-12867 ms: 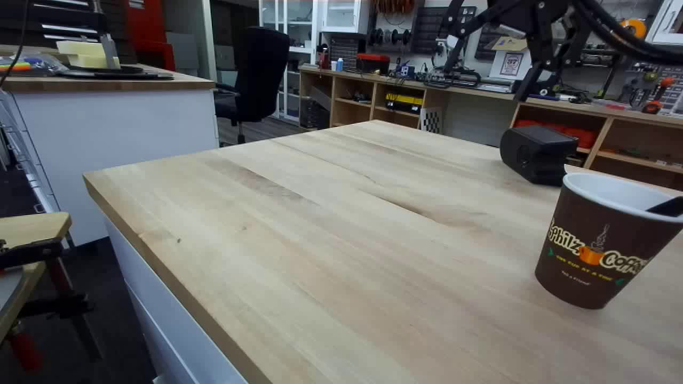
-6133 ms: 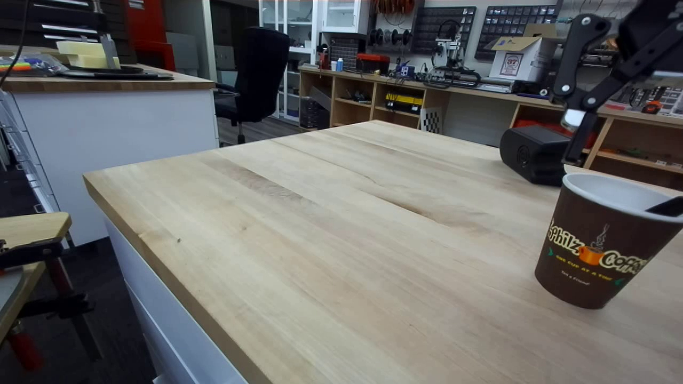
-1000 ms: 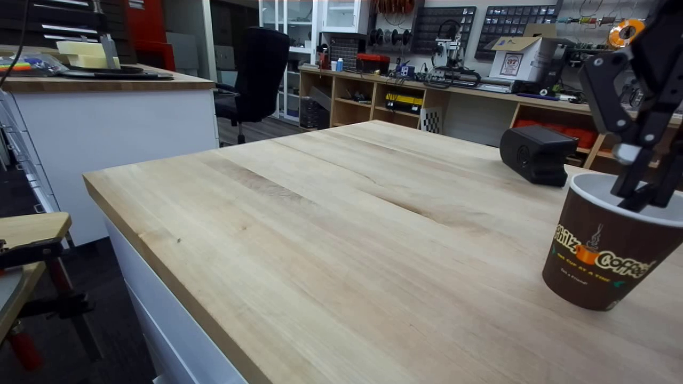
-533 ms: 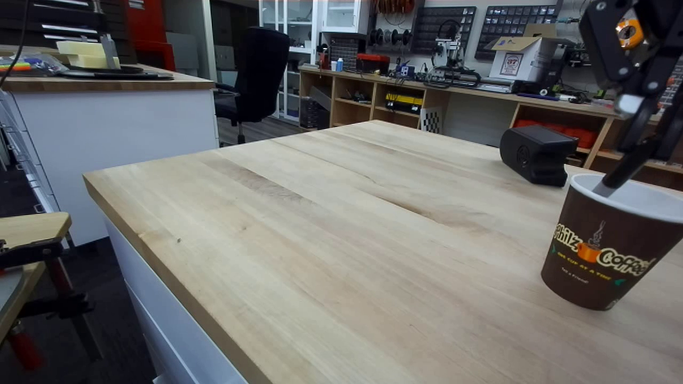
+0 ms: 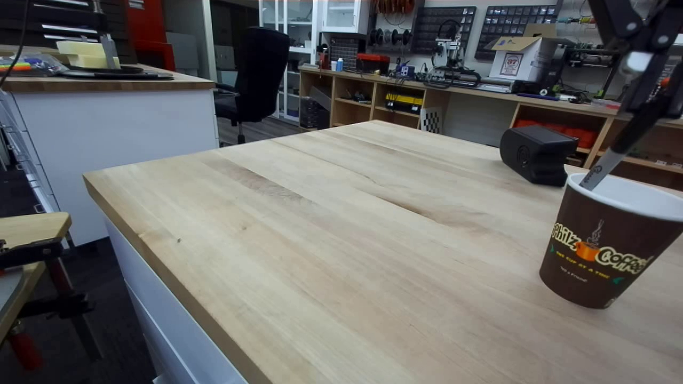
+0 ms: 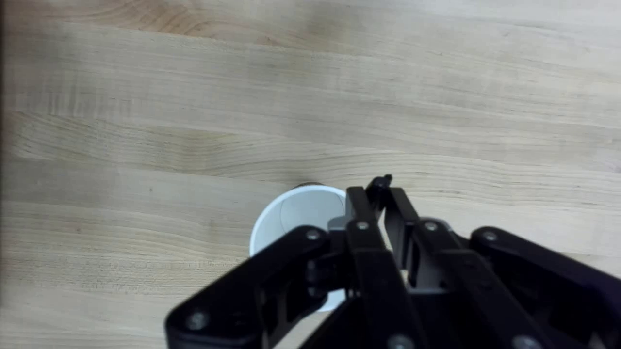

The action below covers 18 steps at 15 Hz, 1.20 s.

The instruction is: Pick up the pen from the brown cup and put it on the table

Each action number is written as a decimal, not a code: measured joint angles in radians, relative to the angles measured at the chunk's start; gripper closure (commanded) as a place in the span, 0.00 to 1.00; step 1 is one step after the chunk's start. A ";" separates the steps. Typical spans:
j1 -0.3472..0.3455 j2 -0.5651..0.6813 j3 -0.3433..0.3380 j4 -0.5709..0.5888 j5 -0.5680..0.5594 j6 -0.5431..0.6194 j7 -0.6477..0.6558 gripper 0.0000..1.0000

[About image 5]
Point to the black bench machine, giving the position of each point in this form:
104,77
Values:
455,61

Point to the long wooden shelf workbench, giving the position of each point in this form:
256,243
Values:
492,108

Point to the black office chair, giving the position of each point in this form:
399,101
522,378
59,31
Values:
260,70

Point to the wooden stand with red clamp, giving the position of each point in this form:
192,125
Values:
33,238

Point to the open cardboard box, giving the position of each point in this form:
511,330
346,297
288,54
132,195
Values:
517,61

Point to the white glass door cabinet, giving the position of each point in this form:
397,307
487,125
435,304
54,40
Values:
307,28

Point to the red cabinet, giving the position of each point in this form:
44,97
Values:
151,32

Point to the brown paper coffee cup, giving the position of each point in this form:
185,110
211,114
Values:
599,245

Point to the pale yellow box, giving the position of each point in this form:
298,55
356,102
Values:
81,54

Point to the white table base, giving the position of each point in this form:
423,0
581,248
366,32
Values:
171,333

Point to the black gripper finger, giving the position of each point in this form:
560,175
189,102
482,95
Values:
642,21
678,99

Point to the white counter with wooden top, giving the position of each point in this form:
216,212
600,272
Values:
115,134

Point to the black tool pegboard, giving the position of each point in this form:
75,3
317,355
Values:
513,21
443,23

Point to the black rectangular box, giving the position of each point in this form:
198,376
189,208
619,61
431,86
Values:
536,151

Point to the red toolbox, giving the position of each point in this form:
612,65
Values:
373,65

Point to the flat black tray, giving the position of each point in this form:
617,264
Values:
118,70

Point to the red storage bin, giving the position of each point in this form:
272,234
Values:
562,130

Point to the yellow black tool case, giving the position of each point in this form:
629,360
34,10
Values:
405,101

